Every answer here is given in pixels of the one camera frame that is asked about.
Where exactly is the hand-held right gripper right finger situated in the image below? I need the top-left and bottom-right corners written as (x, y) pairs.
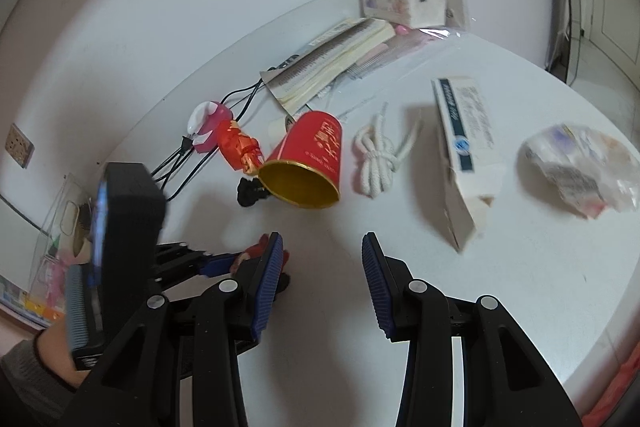
top-left (362, 232), bottom-right (583, 427)

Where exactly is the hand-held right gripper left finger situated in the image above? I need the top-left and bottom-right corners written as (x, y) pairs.
top-left (62, 232), bottom-right (286, 427)

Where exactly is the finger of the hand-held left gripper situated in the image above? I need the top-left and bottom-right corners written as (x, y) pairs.
top-left (157, 242), bottom-right (243, 278)
top-left (150, 259), bottom-right (236, 290)

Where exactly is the red wrapper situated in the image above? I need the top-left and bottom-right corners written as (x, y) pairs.
top-left (235, 234), bottom-right (291, 273)

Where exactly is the person's left hand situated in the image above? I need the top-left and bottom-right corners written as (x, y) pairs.
top-left (35, 319), bottom-right (93, 389)

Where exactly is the clear acrylic organizer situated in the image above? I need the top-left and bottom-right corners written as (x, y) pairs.
top-left (27, 172), bottom-right (106, 323)

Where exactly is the small black clip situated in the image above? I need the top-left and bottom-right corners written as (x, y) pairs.
top-left (236, 176), bottom-right (271, 208)

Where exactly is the orange foil wrapper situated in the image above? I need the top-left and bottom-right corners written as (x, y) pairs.
top-left (215, 119), bottom-right (263, 175)

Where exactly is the pink white round gadget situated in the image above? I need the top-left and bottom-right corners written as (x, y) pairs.
top-left (186, 101), bottom-right (235, 154)

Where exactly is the white cardboard box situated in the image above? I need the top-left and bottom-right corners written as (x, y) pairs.
top-left (431, 76), bottom-right (506, 253)

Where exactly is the colourful printed card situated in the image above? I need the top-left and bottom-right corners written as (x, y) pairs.
top-left (0, 274), bottom-right (66, 333)

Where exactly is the red paper cup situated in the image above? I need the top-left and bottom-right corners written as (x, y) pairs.
top-left (257, 109), bottom-right (346, 210)

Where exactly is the black charger plug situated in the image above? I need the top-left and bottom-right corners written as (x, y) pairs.
top-left (262, 53), bottom-right (301, 82)

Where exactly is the stack of books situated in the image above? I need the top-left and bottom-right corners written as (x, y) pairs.
top-left (260, 18), bottom-right (396, 115)

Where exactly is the crumpled clear plastic wrapper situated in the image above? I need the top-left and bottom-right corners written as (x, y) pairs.
top-left (517, 123), bottom-right (640, 220)

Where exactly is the clear plastic bag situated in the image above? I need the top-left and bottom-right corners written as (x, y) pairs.
top-left (320, 24), bottom-right (468, 118)

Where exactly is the red plastic bag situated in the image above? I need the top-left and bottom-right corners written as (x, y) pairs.
top-left (582, 342), bottom-right (640, 427)

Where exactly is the tissue pack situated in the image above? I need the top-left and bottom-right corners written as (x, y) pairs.
top-left (361, 0), bottom-right (447, 28)

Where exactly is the black cable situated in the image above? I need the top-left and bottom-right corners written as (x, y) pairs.
top-left (150, 77), bottom-right (266, 202)

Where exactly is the white rope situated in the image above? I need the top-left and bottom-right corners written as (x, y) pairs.
top-left (354, 102), bottom-right (423, 198)

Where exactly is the wall socket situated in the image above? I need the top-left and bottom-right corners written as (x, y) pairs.
top-left (5, 123), bottom-right (36, 168)

